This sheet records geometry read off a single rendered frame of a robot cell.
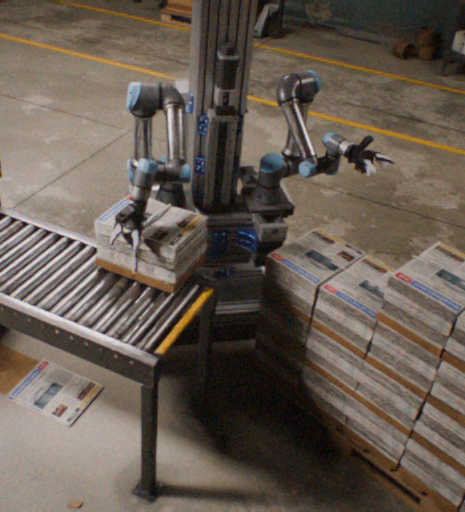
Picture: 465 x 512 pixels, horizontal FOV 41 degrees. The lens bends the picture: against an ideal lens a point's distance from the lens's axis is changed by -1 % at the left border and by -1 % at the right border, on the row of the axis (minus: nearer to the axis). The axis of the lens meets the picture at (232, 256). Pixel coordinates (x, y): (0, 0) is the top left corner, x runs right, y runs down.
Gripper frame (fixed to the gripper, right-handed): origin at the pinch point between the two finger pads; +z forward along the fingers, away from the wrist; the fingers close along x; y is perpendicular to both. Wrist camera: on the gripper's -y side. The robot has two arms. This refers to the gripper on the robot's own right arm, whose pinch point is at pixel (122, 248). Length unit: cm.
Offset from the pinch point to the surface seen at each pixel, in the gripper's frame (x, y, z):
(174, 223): -10.1, 18.7, -13.5
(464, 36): -66, 591, -280
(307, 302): -67, 50, 4
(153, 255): -9.8, 7.9, 0.0
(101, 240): 15.0, 9.4, 1.6
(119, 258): 6.3, 12.2, 6.6
